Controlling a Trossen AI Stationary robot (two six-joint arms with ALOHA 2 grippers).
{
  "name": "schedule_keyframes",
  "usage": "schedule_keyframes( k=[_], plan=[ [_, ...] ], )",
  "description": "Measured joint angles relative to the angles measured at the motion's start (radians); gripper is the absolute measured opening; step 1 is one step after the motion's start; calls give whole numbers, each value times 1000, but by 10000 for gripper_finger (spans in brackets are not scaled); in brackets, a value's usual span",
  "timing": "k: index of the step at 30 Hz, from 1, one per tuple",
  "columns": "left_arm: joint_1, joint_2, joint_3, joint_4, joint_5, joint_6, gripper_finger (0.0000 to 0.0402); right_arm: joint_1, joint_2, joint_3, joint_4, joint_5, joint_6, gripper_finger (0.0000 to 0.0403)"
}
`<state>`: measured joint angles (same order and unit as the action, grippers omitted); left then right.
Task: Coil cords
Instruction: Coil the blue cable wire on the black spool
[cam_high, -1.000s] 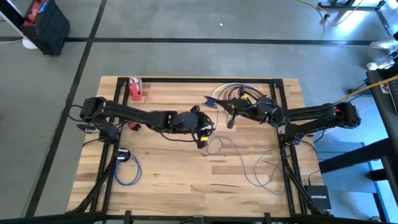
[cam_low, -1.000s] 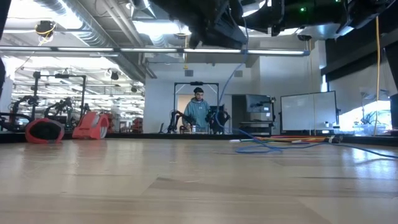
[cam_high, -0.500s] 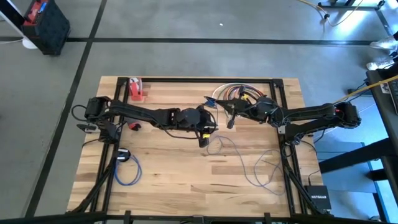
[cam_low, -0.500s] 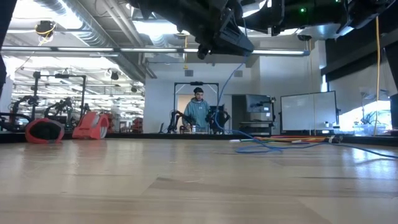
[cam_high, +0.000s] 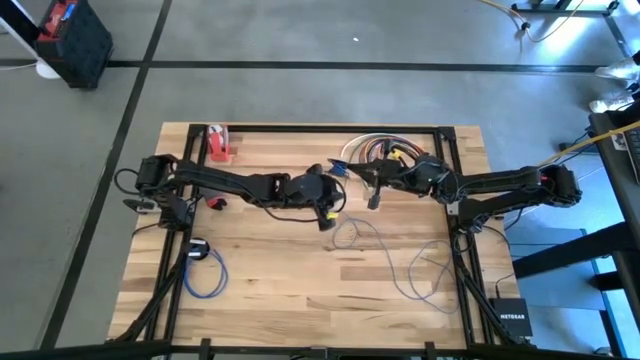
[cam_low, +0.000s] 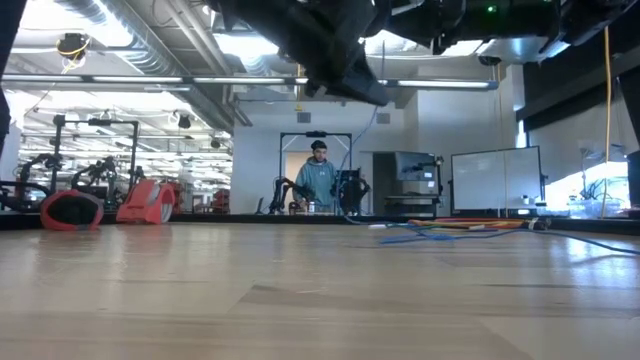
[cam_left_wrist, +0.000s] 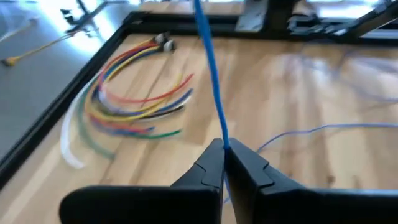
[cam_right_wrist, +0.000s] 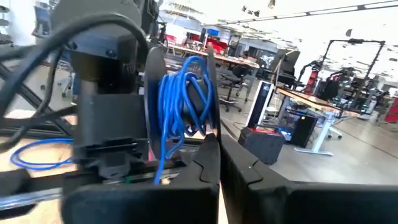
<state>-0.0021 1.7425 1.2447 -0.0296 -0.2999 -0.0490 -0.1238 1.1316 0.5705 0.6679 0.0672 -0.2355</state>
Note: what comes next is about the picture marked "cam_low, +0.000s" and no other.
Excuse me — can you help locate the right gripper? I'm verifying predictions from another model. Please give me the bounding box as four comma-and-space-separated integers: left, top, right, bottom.
367, 0, 471, 55

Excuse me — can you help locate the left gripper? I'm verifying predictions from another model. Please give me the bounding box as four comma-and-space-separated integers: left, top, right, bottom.
204, 0, 391, 107

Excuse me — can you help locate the blue ethernet cable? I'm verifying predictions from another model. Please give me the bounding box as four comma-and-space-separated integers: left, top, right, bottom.
333, 102, 640, 256

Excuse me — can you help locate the long ceiling light bar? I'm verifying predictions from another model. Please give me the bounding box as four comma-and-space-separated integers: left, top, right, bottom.
0, 73, 500, 92

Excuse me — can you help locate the person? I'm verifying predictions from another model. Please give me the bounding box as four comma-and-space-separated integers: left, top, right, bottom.
292, 139, 339, 215

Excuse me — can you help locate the black equipment cabinet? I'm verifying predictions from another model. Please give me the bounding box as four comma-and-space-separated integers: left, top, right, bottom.
370, 150, 446, 217

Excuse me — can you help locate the whiteboard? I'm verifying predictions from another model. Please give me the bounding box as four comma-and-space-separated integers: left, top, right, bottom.
449, 145, 547, 214

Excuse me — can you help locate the red workshop equipment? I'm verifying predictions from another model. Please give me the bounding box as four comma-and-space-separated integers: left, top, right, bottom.
211, 188, 232, 215

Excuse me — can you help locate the red tape dispenser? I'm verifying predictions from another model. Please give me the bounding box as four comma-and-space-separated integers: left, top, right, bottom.
115, 178, 177, 225

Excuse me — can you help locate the clear plastic bin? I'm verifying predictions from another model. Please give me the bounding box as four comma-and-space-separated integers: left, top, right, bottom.
567, 198, 625, 219

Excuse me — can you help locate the grey tube with red rim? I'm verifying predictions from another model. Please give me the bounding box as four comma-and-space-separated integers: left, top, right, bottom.
39, 188, 105, 233

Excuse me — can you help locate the yellow hanging cord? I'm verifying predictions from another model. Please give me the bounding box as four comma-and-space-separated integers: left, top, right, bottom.
602, 27, 613, 217
294, 63, 304, 112

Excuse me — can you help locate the silver ventilation duct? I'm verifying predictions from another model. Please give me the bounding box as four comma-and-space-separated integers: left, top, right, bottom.
52, 0, 254, 132

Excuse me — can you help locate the black aluminium table frame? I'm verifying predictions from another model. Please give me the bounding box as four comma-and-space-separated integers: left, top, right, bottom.
0, 209, 640, 232

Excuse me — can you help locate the black white-banded wire connector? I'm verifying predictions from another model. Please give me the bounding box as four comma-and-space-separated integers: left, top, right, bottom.
519, 217, 551, 232

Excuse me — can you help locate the black yellow ceiling cable reel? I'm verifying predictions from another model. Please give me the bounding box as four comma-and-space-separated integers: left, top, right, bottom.
55, 32, 92, 64

